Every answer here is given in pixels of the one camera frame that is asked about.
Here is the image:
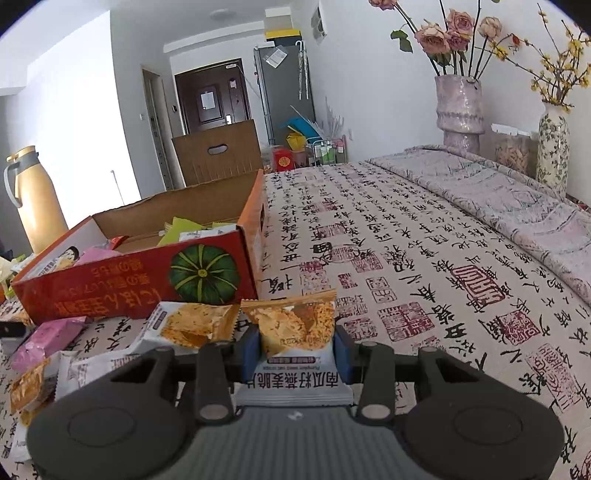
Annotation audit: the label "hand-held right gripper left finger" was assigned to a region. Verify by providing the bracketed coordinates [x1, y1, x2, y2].
[111, 325, 260, 423]

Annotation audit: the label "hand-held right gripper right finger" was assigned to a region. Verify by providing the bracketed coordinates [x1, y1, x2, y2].
[333, 325, 485, 423]

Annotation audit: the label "orange white oat crisp packet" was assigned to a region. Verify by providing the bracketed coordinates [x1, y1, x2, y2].
[141, 301, 241, 352]
[240, 290, 354, 407]

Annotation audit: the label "heap of mixed snack packets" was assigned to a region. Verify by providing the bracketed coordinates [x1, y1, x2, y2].
[28, 217, 238, 273]

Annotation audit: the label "red cardboard box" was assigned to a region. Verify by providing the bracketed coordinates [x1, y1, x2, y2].
[10, 168, 266, 326]

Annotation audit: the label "golden cookie packet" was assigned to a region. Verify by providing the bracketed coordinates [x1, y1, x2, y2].
[9, 357, 51, 414]

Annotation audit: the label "brown cardboard box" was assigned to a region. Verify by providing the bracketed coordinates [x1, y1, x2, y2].
[172, 119, 264, 188]

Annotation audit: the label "red gift box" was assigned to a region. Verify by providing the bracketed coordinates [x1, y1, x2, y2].
[272, 148, 296, 172]

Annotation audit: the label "pink snack packet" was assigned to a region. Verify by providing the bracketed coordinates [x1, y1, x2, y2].
[10, 316, 88, 374]

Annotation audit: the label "blue plastic dustpan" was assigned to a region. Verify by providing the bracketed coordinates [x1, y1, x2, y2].
[283, 117, 319, 139]

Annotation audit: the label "grey interior door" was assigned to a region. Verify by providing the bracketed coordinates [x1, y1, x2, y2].
[142, 68, 174, 190]

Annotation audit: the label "yellow thermos jug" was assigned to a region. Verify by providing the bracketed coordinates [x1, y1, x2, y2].
[4, 145, 70, 254]

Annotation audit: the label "grey refrigerator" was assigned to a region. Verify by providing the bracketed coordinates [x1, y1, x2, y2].
[253, 41, 317, 144]

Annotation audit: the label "dark brown entrance door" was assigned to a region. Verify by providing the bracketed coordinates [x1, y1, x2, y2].
[174, 58, 252, 136]

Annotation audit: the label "glass jar of nuts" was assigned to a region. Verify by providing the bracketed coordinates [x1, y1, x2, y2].
[490, 124, 539, 178]

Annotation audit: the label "pink ceramic vase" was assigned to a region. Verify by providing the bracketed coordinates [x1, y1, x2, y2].
[435, 75, 485, 155]

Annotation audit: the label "white folded umbrella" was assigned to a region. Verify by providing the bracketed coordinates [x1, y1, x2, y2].
[295, 39, 310, 100]

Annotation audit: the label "white green floral vase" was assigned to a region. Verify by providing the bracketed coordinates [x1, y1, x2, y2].
[536, 102, 571, 195]

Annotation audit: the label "yellow and black box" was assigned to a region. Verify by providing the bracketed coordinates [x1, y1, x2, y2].
[264, 28, 301, 47]

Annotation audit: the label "dried pink roses bunch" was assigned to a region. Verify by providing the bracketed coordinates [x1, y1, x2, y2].
[368, 0, 520, 79]

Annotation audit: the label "yellow blossom branches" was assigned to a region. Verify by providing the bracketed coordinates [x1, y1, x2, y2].
[489, 2, 591, 114]

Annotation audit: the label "wire storage rack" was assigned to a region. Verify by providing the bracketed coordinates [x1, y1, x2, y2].
[307, 136, 347, 167]

